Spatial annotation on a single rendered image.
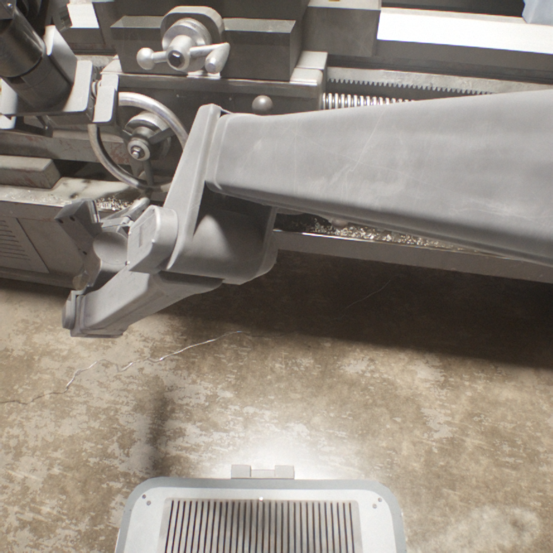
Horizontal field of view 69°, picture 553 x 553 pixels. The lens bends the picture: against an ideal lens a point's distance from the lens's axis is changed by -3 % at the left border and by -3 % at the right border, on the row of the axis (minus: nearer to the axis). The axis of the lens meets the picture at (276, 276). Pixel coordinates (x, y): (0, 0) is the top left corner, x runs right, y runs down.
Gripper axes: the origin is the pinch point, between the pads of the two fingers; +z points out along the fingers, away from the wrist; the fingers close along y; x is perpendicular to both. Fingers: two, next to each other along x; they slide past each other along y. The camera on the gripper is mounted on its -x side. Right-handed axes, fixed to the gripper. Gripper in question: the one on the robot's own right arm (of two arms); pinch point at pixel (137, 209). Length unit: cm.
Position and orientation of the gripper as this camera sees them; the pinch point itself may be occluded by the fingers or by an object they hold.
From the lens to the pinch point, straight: 83.0
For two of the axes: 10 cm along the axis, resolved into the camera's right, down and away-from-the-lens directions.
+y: -9.3, 0.9, 3.7
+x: 3.3, 6.6, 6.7
